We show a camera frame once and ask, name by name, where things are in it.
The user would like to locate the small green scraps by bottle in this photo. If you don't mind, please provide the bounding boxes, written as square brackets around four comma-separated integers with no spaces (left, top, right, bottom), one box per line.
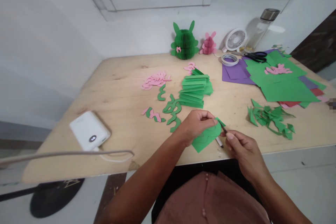
[271,43,292,58]

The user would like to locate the pink honeycomb paper rabbit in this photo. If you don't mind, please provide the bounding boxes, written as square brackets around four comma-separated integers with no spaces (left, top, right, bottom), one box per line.
[199,31,218,55]

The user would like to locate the green honeycomb paper rabbit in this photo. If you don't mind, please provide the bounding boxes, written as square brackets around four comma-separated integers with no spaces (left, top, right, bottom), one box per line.
[170,20,199,60]

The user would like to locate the green curved paper cutout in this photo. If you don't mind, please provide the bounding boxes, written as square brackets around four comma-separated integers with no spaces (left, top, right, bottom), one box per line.
[167,115,182,133]
[156,85,167,102]

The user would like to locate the pink and green cutouts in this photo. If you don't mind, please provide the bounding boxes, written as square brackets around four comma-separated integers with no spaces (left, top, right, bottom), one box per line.
[141,107,167,124]

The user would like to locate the clear bottle with metal lid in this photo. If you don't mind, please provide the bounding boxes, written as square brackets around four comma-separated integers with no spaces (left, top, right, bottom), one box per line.
[245,8,281,52]

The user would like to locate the dark wooden furniture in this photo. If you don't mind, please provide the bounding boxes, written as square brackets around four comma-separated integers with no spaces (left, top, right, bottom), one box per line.
[289,8,336,74]

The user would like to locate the large pile of pink cutouts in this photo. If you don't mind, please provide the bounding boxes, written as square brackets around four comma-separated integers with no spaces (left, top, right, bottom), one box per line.
[141,69,173,91]

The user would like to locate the red paper sheets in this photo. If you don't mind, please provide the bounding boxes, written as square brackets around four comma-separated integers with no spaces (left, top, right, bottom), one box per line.
[278,88,327,110]

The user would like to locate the stack of folded green papers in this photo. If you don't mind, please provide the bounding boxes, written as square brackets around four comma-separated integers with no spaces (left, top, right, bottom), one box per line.
[178,67,214,109]

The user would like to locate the green paper piece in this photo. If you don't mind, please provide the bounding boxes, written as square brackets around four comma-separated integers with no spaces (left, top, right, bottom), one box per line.
[191,117,226,154]

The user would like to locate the black scissors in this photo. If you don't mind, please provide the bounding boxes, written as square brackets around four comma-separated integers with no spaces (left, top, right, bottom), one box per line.
[242,51,268,64]

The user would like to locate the white tape roll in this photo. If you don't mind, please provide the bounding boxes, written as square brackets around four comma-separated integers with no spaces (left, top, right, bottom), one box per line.
[221,54,240,67]

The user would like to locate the white cable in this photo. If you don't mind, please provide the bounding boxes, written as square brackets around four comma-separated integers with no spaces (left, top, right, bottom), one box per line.
[0,146,135,168]

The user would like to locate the person's body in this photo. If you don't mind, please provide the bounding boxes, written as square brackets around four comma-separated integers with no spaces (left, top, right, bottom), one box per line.
[152,160,271,224]

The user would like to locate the pile of green paper scraps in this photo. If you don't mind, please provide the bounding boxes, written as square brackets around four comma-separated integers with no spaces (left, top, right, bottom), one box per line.
[247,98,296,141]

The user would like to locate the stack of green paper sheets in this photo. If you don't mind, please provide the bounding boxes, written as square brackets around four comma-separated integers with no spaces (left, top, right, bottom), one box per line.
[245,50,328,109]

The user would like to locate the black round stand base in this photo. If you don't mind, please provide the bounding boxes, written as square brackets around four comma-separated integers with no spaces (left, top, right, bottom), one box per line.
[0,177,86,219]

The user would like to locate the white power bank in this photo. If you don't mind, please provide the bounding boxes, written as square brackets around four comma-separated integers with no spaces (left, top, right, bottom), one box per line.
[69,111,112,153]

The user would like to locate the few pink curved cutouts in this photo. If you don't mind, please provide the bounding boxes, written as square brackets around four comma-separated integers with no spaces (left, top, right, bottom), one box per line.
[183,62,199,75]

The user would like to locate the person's right hand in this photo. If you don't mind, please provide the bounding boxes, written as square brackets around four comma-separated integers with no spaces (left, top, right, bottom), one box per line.
[220,129,265,180]

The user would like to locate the cluster of green curved cutouts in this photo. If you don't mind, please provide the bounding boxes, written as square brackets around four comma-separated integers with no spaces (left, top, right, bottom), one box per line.
[162,93,182,116]

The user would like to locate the person's left hand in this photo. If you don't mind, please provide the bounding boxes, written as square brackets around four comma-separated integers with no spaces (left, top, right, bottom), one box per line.
[181,110,219,148]

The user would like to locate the small heap of pink cutouts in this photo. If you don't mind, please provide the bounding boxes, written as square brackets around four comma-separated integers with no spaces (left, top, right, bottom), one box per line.
[264,63,292,76]

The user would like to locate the small white desk fan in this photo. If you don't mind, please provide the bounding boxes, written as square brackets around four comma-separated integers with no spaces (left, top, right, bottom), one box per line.
[220,27,247,53]

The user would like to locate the purple paper sheets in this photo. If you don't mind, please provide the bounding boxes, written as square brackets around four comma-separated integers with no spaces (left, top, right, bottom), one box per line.
[222,49,318,90]

